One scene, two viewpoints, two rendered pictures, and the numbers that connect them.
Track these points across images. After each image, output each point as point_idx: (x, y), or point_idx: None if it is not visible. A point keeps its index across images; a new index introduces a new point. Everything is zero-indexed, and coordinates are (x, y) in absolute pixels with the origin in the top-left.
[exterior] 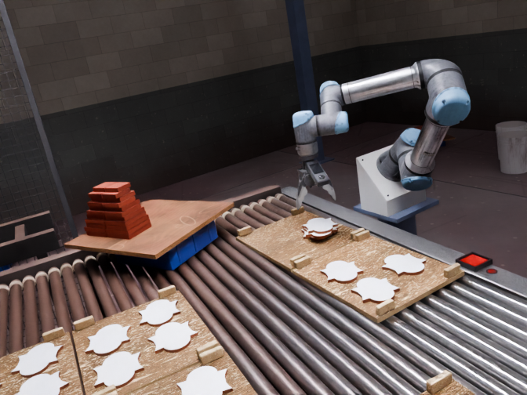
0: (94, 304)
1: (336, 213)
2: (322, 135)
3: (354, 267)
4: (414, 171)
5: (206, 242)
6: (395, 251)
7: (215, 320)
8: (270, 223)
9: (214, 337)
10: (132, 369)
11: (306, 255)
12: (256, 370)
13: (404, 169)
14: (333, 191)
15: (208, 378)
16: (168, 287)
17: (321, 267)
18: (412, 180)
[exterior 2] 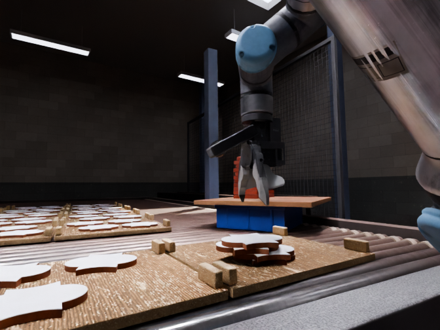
0: (185, 221)
1: (393, 282)
2: (246, 79)
3: (95, 265)
4: (416, 177)
5: (264, 228)
6: (109, 306)
7: (110, 238)
8: (312, 241)
9: (77, 234)
10: (76, 224)
11: (188, 253)
12: (12, 247)
13: None
14: (259, 184)
15: (24, 232)
16: (167, 219)
17: (138, 258)
18: (417, 222)
